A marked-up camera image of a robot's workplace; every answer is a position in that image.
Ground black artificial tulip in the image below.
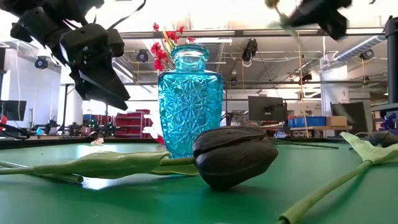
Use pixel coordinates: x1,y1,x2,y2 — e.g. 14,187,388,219
0,125,280,191
277,129,398,224

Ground green table mat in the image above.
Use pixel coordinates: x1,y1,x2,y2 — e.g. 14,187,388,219
0,141,398,224

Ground red storage shelves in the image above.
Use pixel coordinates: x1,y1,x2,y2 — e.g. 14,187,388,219
114,108,154,139

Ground black background monitor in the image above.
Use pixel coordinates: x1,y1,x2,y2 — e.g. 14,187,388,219
0,100,27,122
248,95,288,123

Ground grey side desk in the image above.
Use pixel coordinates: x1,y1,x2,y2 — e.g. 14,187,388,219
371,103,398,113

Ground black ceiling spotlight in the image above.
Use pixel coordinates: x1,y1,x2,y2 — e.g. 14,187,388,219
359,49,375,61
241,38,259,62
136,49,150,63
34,56,50,70

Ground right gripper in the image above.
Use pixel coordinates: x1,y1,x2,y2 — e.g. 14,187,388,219
287,0,354,41

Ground white building column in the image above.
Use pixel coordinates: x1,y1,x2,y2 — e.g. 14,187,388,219
320,65,349,103

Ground dark panel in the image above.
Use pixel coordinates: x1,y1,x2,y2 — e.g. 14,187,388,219
330,101,369,135

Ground silver ventilation duct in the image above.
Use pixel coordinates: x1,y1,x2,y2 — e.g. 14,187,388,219
333,34,387,62

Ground blue storage bins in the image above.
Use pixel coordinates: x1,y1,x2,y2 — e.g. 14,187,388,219
287,116,327,128

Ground black background gantry frame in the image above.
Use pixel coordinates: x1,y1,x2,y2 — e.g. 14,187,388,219
58,82,78,135

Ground cardboard box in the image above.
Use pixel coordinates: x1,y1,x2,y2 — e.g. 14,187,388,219
326,116,348,127

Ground red artificial flower bunch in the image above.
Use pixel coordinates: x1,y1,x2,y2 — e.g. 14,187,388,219
150,21,197,73

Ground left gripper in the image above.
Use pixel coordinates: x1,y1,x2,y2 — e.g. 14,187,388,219
58,23,131,111

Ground blue cut-glass vase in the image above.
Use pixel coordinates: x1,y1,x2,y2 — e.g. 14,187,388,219
157,43,224,159

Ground black monitor pole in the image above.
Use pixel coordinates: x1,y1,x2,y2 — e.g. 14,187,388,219
384,15,398,105

